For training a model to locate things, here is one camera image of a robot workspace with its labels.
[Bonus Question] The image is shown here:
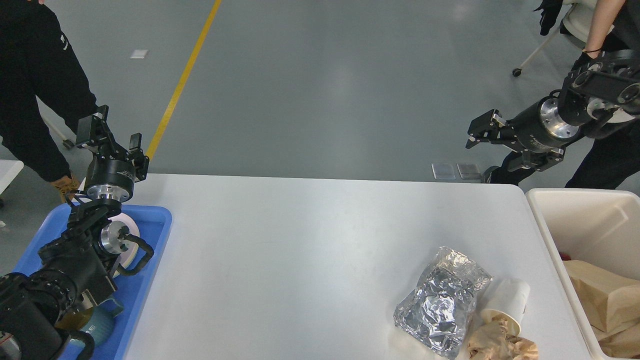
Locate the white office chair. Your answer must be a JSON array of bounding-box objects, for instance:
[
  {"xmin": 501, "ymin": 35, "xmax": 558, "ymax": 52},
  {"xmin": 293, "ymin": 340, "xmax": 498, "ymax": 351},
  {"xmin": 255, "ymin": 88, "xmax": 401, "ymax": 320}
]
[{"xmin": 511, "ymin": 0, "xmax": 597, "ymax": 78}]

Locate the brown paper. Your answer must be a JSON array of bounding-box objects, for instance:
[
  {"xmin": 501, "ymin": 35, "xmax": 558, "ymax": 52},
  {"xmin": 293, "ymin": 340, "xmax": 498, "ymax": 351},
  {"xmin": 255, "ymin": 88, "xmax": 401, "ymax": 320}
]
[{"xmin": 467, "ymin": 318, "xmax": 539, "ymax": 360}]

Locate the paper cup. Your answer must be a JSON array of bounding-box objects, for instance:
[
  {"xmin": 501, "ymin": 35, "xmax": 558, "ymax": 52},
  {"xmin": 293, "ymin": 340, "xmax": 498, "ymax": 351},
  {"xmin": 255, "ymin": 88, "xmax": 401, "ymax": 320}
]
[{"xmin": 480, "ymin": 278, "xmax": 531, "ymax": 337}]

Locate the pink plate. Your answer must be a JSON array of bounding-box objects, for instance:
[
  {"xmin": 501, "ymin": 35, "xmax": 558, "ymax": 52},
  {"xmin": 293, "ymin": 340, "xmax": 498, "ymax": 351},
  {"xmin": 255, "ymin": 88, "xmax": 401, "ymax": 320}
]
[{"xmin": 109, "ymin": 213, "xmax": 140, "ymax": 269}]

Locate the blue plastic tray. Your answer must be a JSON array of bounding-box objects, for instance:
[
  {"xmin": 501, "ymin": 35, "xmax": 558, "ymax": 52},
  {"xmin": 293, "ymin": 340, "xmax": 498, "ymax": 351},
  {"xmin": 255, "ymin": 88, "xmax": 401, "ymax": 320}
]
[{"xmin": 13, "ymin": 204, "xmax": 173, "ymax": 360}]

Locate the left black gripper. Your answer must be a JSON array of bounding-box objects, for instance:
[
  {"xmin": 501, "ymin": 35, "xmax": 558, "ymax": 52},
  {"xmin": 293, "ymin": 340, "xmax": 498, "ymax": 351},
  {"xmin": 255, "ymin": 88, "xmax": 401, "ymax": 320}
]
[{"xmin": 74, "ymin": 105, "xmax": 150, "ymax": 203}]

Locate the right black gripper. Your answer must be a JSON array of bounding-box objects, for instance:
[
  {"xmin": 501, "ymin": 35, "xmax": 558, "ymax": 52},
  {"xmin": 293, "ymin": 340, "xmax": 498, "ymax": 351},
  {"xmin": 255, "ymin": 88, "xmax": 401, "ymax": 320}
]
[{"xmin": 465, "ymin": 96, "xmax": 580, "ymax": 173}]

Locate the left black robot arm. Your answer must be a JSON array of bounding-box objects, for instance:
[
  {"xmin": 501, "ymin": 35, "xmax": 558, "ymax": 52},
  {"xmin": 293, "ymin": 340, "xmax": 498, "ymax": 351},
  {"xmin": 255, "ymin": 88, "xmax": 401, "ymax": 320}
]
[{"xmin": 0, "ymin": 105, "xmax": 154, "ymax": 360}]

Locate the aluminium foil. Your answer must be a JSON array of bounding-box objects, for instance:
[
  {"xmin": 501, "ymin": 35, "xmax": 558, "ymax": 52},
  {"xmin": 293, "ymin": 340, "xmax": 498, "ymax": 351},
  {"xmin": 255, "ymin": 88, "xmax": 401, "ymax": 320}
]
[{"xmin": 393, "ymin": 246, "xmax": 493, "ymax": 360}]

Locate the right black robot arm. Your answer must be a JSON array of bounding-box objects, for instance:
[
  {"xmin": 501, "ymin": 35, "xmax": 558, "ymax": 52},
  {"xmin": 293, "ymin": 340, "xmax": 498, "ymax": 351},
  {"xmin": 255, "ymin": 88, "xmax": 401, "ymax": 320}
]
[{"xmin": 465, "ymin": 50, "xmax": 640, "ymax": 172}]

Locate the person in black walking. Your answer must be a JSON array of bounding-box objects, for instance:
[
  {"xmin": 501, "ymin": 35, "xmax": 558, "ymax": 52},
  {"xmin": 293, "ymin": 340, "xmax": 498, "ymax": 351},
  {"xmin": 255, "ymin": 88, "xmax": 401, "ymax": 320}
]
[{"xmin": 482, "ymin": 0, "xmax": 640, "ymax": 190}]

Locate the white side table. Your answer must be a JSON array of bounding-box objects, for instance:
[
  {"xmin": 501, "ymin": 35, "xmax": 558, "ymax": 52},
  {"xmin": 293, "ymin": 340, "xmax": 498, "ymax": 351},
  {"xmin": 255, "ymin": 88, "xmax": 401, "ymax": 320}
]
[{"xmin": 0, "ymin": 159, "xmax": 25, "ymax": 194}]

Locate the person in black left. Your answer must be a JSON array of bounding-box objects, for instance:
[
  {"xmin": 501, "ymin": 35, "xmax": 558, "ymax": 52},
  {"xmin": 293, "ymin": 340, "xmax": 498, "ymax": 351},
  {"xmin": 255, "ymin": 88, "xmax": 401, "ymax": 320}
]
[{"xmin": 0, "ymin": 0, "xmax": 98, "ymax": 202}]

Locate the white plastic bin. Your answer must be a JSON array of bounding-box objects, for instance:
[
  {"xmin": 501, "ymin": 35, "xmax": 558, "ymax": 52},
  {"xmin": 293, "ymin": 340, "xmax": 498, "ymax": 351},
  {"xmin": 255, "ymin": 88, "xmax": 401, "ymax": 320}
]
[{"xmin": 526, "ymin": 188, "xmax": 640, "ymax": 360}]

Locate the large brown paper bag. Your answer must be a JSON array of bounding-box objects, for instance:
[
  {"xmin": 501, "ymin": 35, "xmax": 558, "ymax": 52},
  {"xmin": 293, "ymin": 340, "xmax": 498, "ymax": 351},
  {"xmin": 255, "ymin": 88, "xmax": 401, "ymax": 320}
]
[{"xmin": 590, "ymin": 322, "xmax": 640, "ymax": 359}]

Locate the dark green mug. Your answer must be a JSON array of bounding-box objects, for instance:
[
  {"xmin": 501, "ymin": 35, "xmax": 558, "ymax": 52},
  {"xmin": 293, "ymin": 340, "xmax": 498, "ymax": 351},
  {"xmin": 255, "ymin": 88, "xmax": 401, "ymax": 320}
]
[{"xmin": 55, "ymin": 296, "xmax": 125, "ymax": 346}]

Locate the crushed red soda can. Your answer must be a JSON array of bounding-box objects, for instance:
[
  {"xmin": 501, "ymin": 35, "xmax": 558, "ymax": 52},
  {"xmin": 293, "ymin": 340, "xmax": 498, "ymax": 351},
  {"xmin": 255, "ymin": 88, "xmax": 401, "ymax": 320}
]
[{"xmin": 558, "ymin": 251, "xmax": 572, "ymax": 261}]

